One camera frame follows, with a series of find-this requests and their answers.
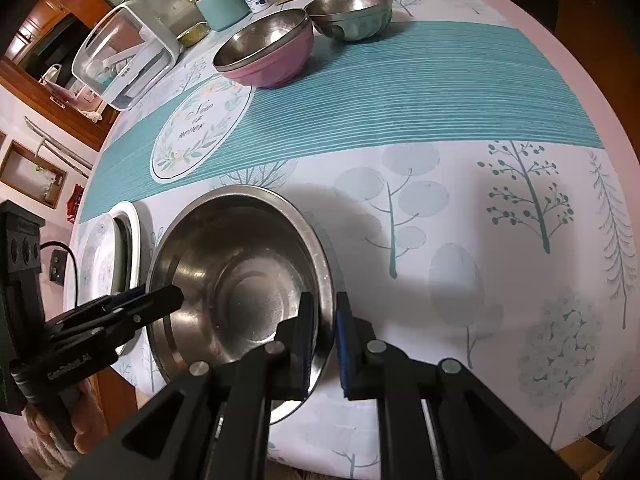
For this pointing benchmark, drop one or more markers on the person's left hand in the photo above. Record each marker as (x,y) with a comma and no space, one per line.
(90,415)

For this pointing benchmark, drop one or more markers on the teal canister with wooden lid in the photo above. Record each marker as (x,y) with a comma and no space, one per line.
(222,5)

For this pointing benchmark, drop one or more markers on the large steel bowl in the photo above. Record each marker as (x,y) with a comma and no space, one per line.
(235,285)

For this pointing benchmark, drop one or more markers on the patterned white deep plate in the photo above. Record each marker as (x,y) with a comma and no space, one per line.
(97,260)

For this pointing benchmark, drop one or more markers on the pink steel bowl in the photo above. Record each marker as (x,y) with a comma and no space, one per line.
(275,55)

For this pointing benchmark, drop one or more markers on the white clear storage box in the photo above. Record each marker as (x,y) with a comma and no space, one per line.
(125,55)

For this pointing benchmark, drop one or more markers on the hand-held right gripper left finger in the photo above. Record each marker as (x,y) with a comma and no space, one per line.
(306,345)

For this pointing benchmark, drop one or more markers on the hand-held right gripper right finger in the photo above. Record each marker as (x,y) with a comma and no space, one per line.
(345,345)

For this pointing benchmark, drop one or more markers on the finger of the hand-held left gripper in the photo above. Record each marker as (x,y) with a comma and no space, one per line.
(125,329)
(150,297)

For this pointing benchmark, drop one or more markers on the dark green plate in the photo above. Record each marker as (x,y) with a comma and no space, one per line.
(125,255)

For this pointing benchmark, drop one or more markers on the teal striped table runner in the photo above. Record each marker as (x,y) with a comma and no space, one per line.
(400,95)

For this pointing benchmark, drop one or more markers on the red bag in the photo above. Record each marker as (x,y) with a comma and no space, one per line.
(76,205)

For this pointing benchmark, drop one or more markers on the large white plate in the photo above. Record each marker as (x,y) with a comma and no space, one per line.
(131,220)

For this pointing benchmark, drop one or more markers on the wooden wall frame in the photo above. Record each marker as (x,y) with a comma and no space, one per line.
(35,175)

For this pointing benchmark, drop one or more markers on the green steel bowl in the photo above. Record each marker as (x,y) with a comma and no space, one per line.
(352,15)

